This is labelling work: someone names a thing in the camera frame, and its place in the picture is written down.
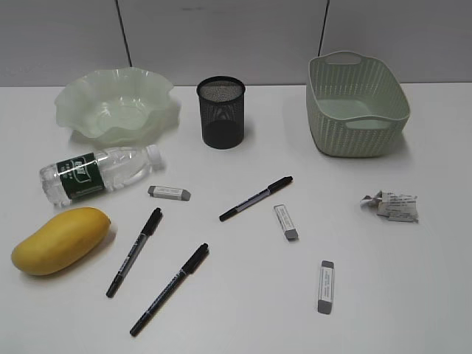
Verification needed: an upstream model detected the white waste paper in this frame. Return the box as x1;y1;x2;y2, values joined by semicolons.
360;190;419;223

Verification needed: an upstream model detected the black wall cable left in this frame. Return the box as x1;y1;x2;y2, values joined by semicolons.
116;0;134;68

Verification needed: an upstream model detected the pale green wavy glass plate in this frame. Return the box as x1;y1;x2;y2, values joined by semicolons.
55;67;181;146

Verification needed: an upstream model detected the clear water bottle green label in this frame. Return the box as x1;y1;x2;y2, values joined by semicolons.
39;145;164;207

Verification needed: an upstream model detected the yellow mango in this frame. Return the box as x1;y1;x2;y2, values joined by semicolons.
11;207;111;276

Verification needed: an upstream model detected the grey white eraser right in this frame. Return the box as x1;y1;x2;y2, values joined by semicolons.
317;260;335;315

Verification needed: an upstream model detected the pale green woven plastic basket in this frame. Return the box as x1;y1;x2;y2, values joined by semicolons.
306;51;411;158

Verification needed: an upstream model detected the grey white eraser left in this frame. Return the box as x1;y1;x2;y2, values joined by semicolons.
147;186;191;201

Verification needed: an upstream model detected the black mesh pen holder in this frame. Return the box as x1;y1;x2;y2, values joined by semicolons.
196;76;246;150

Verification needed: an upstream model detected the black wall cable right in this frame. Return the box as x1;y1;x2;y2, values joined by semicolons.
317;0;331;57

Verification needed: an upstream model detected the grey white eraser middle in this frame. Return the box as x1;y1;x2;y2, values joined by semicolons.
274;204;299;241

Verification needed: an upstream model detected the black marker pen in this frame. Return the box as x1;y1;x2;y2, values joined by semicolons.
129;243;209;337
219;176;293;222
105;208;162;298

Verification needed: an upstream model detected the grey white eraser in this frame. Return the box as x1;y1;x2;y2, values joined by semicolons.
274;204;299;241
317;260;335;315
147;186;191;201

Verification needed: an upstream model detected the black wall cable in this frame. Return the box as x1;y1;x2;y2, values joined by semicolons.
317;0;331;57
116;0;134;68

